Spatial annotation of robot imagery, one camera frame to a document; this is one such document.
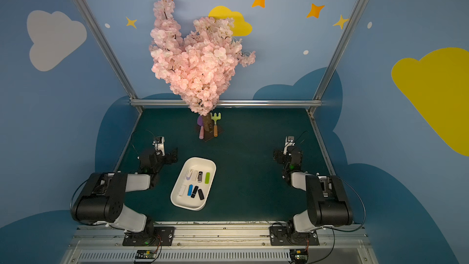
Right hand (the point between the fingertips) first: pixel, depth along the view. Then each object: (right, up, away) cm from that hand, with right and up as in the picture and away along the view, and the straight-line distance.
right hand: (289, 147), depth 95 cm
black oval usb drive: (-45, -22, -9) cm, 51 cm away
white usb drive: (-50, -14, -4) cm, 52 cm away
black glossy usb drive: (-49, -21, -9) cm, 54 cm away
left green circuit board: (-65, -40, -23) cm, 80 cm away
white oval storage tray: (-50, -17, -6) cm, 53 cm away
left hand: (-65, +1, -1) cm, 65 cm away
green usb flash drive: (-43, -15, -5) cm, 46 cm away
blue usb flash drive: (-51, -20, -9) cm, 55 cm away
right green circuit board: (-3, -42, -22) cm, 48 cm away
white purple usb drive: (-52, -14, -2) cm, 54 cm away
